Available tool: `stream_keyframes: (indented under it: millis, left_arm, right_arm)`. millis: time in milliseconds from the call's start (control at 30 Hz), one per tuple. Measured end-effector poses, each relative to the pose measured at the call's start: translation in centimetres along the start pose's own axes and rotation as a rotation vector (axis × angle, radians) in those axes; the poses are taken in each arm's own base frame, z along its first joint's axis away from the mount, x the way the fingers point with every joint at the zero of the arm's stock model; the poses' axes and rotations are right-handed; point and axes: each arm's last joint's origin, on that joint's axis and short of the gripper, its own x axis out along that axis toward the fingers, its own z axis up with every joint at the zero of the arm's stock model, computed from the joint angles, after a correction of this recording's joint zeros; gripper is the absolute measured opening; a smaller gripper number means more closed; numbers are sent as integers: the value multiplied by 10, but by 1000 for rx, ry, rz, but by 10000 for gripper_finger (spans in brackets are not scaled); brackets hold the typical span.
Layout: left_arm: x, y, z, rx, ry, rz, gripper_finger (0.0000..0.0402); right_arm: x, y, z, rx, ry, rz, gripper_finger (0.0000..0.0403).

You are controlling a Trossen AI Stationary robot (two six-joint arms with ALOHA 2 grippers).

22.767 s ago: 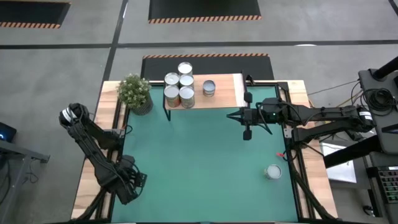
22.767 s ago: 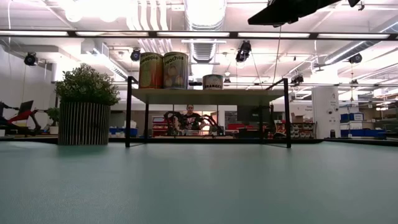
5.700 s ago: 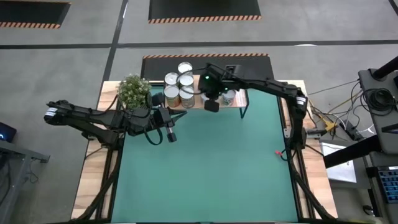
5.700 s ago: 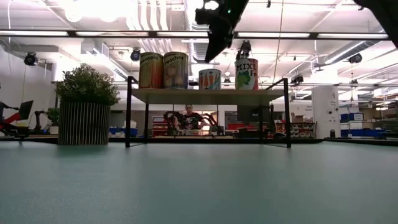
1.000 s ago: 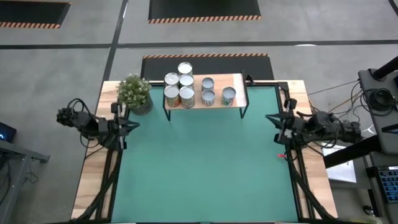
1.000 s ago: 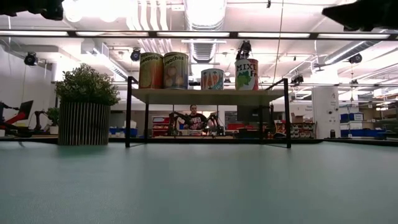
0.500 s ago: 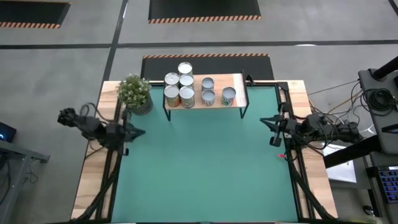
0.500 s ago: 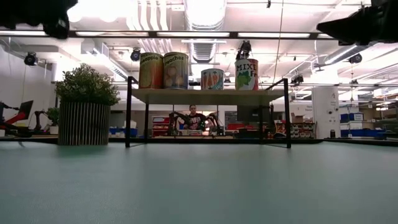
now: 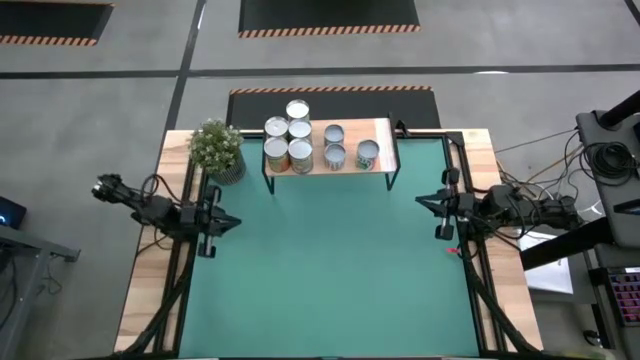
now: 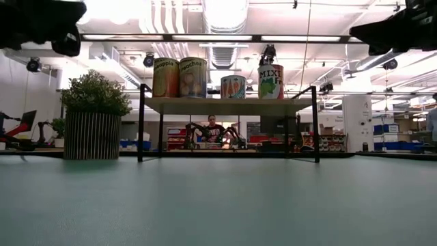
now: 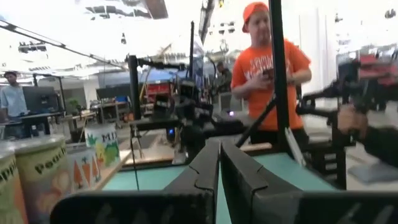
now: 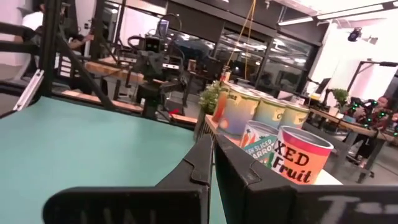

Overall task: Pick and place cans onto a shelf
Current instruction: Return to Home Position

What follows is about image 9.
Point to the small red clip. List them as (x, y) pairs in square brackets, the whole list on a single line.
[(452, 250)]

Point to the teal tomatoes can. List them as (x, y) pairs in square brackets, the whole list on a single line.
[(297, 109)]

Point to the green plant in striped pot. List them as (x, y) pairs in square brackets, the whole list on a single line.
[(215, 145)]

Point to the green oranges can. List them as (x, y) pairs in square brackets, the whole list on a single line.
[(276, 126)]

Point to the dark laptop screen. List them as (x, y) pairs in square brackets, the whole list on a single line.
[(10, 212)]

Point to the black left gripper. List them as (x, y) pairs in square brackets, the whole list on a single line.
[(207, 222)]

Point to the black hazard-striped floor mat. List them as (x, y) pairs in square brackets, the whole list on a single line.
[(350, 105), (325, 15), (50, 20)]

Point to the grey side desk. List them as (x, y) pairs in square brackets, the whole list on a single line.
[(20, 240)]

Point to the wooden shelf with black legs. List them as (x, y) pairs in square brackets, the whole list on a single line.
[(357, 130)]

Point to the teal cherries can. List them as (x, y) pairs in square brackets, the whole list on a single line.
[(300, 129)]

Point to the blue peaches can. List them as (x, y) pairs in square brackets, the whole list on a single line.
[(300, 152)]

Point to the white paper sheet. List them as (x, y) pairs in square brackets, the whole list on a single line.
[(550, 277)]

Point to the black aluminium table frame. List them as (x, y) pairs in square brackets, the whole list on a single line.
[(430, 134)]

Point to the backlit keyboard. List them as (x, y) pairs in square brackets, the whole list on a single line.
[(627, 295)]

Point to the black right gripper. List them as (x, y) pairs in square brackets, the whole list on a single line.
[(452, 205)]

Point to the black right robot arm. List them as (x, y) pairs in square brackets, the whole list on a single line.
[(505, 205)]

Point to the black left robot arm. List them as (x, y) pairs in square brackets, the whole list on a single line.
[(155, 210)]

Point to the short white oranges can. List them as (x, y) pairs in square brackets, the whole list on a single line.
[(334, 135)]

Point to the orange pineapple can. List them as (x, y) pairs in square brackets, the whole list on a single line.
[(276, 150)]

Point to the black beam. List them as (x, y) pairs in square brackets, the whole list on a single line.
[(565, 245)]

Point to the grey equipment cart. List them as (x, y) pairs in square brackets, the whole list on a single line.
[(625, 220)]

